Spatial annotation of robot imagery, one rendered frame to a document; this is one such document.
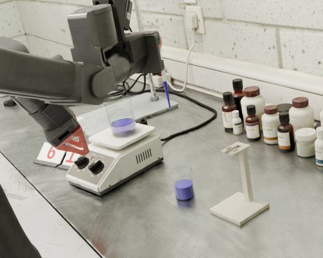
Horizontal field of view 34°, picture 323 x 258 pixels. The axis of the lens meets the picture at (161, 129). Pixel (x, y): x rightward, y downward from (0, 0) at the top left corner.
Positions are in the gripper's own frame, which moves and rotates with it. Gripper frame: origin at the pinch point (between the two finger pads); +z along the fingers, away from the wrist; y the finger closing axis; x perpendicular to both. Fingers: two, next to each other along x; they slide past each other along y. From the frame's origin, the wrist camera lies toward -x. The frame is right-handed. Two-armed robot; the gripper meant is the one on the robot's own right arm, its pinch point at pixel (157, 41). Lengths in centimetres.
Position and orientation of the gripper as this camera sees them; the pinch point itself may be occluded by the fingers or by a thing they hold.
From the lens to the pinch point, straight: 99.2
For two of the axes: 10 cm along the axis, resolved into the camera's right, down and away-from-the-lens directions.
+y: -8.7, -0.2, 4.8
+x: 1.7, 9.2, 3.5
